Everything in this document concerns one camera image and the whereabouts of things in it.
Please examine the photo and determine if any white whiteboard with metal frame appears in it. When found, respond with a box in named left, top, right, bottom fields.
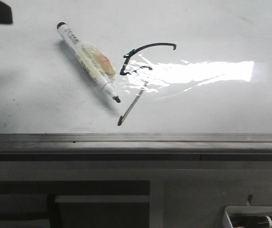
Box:
left=0, top=0, right=272, bottom=160

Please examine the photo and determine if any black capped marker in tray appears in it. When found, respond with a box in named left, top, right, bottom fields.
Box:
left=231, top=216, right=272, bottom=228

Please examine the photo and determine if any white marker with taped grip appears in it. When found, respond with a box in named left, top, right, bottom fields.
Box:
left=57, top=22, right=121, bottom=103

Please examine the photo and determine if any white plastic marker tray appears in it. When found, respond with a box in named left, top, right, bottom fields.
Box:
left=223, top=206, right=272, bottom=228

